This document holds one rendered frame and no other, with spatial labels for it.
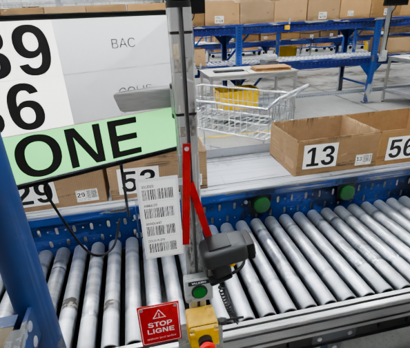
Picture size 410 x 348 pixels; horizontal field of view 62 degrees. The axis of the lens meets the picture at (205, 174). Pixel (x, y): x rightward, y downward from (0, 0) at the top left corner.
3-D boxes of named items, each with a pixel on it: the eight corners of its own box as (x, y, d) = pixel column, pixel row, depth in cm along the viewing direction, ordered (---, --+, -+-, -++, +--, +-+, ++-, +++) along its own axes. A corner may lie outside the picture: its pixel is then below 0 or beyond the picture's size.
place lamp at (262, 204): (254, 215, 141) (255, 199, 139) (253, 213, 143) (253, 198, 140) (270, 212, 143) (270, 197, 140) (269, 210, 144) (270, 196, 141)
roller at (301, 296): (310, 322, 102) (301, 315, 99) (252, 227, 148) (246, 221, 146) (323, 313, 101) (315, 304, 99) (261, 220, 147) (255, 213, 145)
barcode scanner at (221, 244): (260, 276, 77) (255, 239, 72) (210, 291, 76) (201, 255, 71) (250, 258, 83) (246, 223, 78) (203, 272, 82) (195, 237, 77)
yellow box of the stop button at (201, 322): (192, 358, 80) (190, 337, 77) (186, 329, 88) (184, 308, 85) (250, 345, 83) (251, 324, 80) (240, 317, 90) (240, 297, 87)
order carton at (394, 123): (374, 167, 154) (381, 131, 147) (338, 146, 180) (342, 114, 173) (448, 157, 161) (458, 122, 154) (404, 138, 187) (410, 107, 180)
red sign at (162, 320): (142, 346, 85) (136, 309, 80) (142, 344, 86) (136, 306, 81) (204, 333, 88) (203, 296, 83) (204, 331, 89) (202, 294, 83)
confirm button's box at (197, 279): (186, 305, 80) (184, 284, 77) (183, 296, 83) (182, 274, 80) (214, 300, 81) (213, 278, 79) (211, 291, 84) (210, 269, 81)
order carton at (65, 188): (1, 217, 127) (-14, 175, 120) (22, 183, 154) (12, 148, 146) (108, 202, 134) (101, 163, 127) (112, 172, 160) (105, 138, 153)
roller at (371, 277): (381, 298, 104) (394, 288, 103) (302, 212, 150) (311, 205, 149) (386, 306, 106) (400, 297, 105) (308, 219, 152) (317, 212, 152)
